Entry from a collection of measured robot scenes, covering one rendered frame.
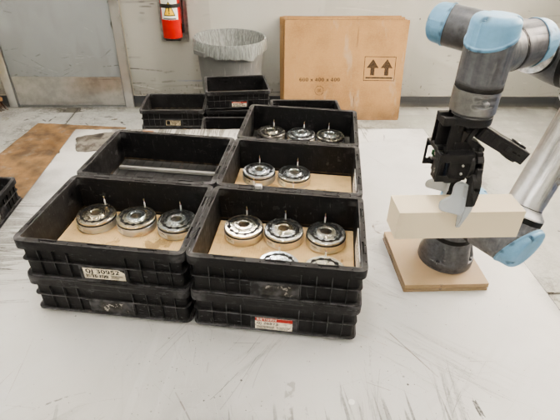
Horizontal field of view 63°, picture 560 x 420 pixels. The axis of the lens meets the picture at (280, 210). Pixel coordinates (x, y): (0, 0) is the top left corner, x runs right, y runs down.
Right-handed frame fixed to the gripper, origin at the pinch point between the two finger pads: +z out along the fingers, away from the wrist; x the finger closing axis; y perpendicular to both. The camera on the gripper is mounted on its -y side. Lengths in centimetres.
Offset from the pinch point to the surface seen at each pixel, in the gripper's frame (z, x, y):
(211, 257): 16, -6, 48
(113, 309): 36, -10, 74
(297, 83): 80, -304, 1
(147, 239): 26, -25, 67
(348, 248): 25.7, -20.2, 14.3
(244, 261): 15.6, -4.5, 40.8
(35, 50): 59, -325, 219
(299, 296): 25.6, -3.5, 28.6
